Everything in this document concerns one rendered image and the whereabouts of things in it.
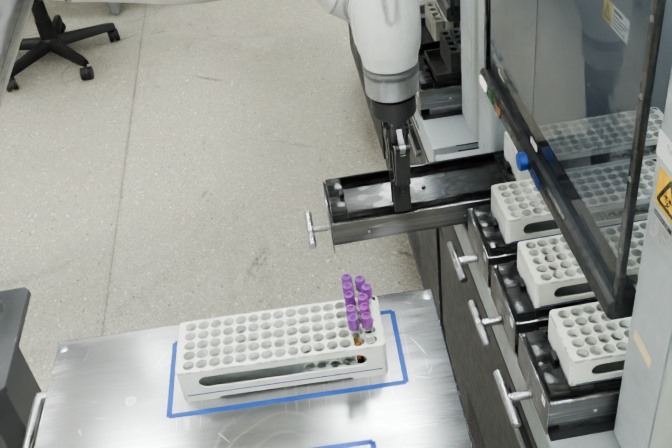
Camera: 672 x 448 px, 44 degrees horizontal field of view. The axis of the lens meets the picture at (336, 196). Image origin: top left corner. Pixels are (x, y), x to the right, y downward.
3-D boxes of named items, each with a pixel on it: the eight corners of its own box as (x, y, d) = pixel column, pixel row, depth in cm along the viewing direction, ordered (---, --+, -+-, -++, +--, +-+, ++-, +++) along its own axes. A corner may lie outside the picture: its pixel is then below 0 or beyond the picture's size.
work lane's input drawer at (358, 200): (662, 153, 166) (668, 115, 160) (694, 194, 155) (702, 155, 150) (304, 212, 164) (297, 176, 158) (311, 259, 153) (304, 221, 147)
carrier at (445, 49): (461, 76, 181) (460, 52, 178) (451, 78, 181) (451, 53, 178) (448, 52, 190) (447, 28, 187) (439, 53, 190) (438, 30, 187)
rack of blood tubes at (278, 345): (380, 323, 127) (377, 294, 123) (389, 373, 119) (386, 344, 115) (188, 350, 127) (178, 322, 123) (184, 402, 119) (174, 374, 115)
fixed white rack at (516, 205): (652, 185, 148) (657, 157, 144) (677, 220, 140) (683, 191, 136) (489, 212, 147) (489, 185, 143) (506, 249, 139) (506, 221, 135)
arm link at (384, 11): (430, 70, 129) (411, 33, 139) (426, -24, 119) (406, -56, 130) (363, 82, 128) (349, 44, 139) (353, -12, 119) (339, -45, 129)
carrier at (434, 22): (445, 44, 193) (444, 21, 190) (436, 46, 193) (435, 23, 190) (433, 23, 203) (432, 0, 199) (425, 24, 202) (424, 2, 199)
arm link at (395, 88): (412, 44, 136) (414, 75, 140) (358, 53, 136) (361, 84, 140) (424, 70, 129) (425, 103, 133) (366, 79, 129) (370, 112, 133)
